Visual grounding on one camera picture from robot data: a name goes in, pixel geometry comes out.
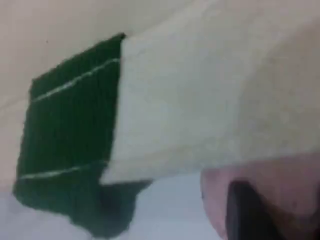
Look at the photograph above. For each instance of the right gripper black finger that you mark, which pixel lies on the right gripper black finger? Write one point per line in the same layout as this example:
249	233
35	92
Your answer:
247	215

